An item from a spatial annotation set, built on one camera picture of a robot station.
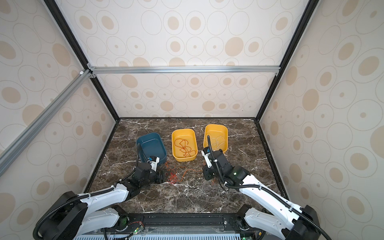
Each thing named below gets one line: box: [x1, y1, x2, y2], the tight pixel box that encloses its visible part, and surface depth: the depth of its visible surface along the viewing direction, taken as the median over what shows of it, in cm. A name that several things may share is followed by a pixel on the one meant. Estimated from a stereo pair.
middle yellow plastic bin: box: [171, 128, 198, 162], surface depth 103 cm
